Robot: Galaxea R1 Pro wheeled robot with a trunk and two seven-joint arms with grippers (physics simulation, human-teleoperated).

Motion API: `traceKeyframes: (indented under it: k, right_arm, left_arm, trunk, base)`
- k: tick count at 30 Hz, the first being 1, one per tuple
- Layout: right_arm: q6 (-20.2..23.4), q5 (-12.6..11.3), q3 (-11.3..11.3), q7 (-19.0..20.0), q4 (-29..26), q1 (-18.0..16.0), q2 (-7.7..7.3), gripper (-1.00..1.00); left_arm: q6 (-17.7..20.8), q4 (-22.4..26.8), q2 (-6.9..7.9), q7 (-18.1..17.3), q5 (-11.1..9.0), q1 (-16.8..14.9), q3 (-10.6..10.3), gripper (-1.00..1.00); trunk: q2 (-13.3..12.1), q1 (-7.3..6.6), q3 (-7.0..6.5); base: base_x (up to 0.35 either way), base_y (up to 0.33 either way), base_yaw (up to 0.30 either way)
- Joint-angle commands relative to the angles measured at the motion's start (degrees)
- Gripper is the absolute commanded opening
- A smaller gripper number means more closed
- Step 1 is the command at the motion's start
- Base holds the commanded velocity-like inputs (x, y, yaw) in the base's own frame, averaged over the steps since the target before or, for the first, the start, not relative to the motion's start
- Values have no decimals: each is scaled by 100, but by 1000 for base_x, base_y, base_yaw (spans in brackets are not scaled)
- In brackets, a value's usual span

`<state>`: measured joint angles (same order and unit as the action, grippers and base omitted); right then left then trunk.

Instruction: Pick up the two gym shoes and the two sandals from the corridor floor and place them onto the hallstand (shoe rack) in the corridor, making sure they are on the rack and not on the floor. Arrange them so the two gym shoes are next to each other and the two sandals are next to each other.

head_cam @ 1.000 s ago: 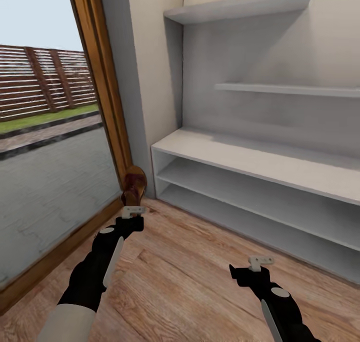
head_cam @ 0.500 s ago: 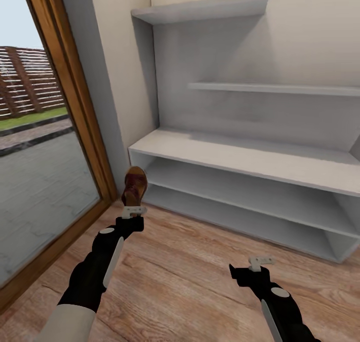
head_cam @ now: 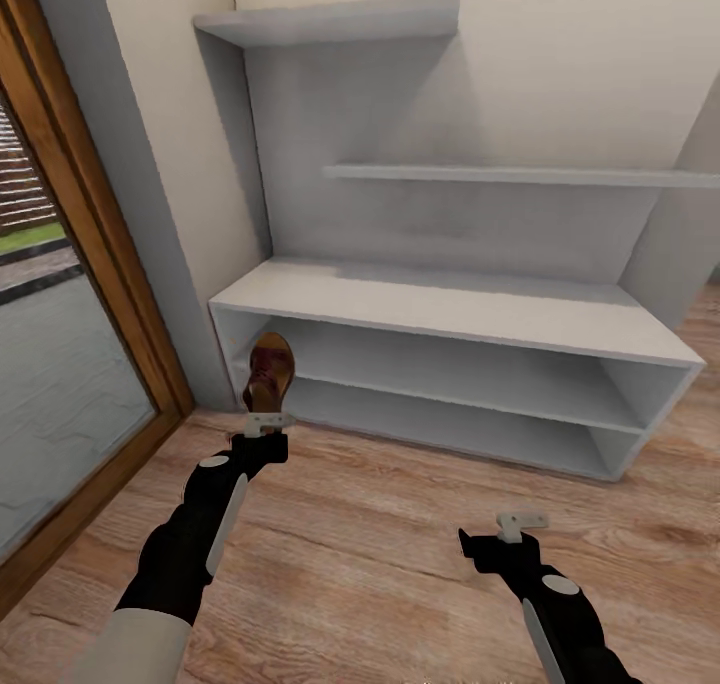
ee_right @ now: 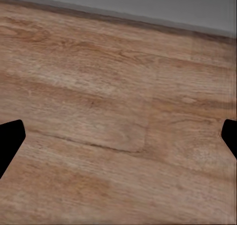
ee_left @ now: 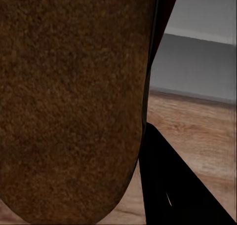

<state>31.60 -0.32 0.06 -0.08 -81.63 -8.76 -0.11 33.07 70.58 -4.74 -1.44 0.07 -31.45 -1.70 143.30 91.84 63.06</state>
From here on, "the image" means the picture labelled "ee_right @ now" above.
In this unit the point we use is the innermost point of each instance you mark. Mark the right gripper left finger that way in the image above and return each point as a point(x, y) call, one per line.
point(12, 135)

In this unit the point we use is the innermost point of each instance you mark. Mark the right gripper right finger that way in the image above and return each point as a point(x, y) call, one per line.
point(229, 135)

